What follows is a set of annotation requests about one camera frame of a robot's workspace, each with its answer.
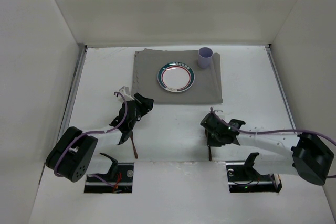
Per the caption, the brown wooden fork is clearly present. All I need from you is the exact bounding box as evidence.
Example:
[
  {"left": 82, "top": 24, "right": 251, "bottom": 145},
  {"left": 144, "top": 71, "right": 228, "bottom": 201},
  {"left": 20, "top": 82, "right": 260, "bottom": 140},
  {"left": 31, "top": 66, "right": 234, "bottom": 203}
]
[{"left": 130, "top": 132, "right": 139, "bottom": 159}]

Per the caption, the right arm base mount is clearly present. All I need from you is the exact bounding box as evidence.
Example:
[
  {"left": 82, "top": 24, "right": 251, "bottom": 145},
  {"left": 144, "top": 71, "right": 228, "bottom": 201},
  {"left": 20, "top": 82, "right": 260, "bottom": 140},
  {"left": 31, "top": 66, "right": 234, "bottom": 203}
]
[{"left": 226, "top": 162, "right": 282, "bottom": 193}]

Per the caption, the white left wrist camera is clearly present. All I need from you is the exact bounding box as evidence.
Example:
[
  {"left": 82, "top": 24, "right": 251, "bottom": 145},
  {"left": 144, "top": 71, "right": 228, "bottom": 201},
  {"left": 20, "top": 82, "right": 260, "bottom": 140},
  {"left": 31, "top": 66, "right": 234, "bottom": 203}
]
[{"left": 118, "top": 86, "right": 134, "bottom": 101}]

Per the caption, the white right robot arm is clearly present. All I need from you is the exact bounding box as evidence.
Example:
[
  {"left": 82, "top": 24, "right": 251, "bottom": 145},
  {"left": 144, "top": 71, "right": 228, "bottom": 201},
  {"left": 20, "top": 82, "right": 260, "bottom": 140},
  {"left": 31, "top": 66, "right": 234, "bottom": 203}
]
[{"left": 200, "top": 111, "right": 334, "bottom": 186}]

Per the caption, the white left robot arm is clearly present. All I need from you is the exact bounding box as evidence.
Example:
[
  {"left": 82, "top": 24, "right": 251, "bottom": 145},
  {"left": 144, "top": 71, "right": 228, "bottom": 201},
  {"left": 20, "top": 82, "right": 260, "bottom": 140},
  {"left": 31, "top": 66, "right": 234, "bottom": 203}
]
[{"left": 45, "top": 91, "right": 154, "bottom": 183}]

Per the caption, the brown wooden spoon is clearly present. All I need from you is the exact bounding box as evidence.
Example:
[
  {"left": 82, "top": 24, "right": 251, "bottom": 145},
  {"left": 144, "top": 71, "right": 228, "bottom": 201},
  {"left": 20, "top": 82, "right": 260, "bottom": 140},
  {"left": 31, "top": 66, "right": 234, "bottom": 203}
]
[{"left": 208, "top": 146, "right": 212, "bottom": 162}]

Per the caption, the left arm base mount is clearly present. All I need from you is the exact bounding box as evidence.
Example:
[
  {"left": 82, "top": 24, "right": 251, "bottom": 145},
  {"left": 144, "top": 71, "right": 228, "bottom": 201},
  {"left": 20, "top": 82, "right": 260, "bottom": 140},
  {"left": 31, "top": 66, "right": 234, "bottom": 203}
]
[{"left": 83, "top": 163, "right": 134, "bottom": 194}]

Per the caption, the white plate green red rim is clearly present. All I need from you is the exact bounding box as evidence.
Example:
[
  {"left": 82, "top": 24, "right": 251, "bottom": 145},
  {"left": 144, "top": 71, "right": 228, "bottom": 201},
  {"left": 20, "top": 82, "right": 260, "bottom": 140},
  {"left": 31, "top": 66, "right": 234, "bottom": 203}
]
[{"left": 157, "top": 61, "right": 195, "bottom": 93}]

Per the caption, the lilac plastic cup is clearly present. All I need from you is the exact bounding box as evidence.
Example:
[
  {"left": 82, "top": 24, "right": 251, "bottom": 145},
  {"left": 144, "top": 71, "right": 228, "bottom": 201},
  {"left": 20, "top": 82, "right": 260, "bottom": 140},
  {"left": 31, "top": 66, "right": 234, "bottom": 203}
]
[{"left": 198, "top": 47, "right": 213, "bottom": 69}]

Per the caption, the grey cloth placemat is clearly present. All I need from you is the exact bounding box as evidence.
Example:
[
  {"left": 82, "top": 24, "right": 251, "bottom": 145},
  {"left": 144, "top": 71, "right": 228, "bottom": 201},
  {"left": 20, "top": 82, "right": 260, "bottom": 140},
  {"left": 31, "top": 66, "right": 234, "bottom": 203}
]
[{"left": 132, "top": 49, "right": 223, "bottom": 105}]

